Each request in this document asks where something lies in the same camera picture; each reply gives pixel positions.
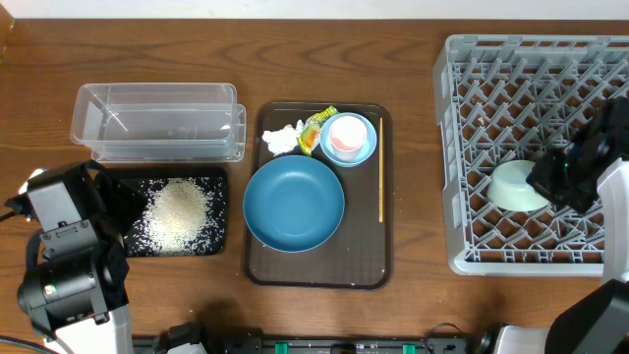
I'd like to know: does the pink cup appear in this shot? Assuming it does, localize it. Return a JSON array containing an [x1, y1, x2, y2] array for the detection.
[[329, 115, 368, 161]]

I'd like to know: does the brown serving tray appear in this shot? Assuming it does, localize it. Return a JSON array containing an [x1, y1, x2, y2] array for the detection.
[[243, 101, 393, 289]]

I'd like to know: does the black plastic tray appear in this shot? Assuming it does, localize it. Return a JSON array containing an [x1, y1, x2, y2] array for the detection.
[[95, 165, 230, 259]]

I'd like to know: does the yellow green snack wrapper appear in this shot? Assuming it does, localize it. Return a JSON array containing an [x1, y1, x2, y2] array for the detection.
[[298, 105, 339, 156]]

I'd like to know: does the grey dishwasher rack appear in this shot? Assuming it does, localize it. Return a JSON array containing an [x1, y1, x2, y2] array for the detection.
[[433, 34, 628, 277]]

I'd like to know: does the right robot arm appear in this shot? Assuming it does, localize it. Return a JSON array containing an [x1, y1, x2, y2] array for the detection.
[[478, 96, 628, 353]]

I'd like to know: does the pile of white rice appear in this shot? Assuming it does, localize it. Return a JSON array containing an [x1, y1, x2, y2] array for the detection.
[[125, 176, 227, 256]]

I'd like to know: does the clear plastic bin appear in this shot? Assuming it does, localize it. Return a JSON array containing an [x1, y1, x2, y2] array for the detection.
[[71, 83, 247, 163]]

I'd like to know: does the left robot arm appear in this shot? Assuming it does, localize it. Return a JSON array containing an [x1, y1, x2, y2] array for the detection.
[[1, 160, 146, 353]]

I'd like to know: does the wooden chopstick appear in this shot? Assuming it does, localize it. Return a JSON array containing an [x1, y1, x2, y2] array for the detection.
[[377, 117, 384, 223]]

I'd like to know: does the dark blue plate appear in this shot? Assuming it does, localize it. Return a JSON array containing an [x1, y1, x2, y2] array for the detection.
[[243, 155, 345, 253]]

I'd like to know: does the crumpled white tissue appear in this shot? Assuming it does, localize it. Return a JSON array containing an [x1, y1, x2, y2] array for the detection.
[[261, 120, 304, 156]]

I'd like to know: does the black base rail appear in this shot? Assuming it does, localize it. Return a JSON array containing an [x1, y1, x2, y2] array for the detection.
[[132, 323, 472, 354]]

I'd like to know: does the mint green bowl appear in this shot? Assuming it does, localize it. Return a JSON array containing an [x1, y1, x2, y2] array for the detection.
[[486, 160, 549, 212]]

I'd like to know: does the light blue small bowl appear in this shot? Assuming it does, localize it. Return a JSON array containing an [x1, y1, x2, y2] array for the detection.
[[320, 112, 377, 167]]

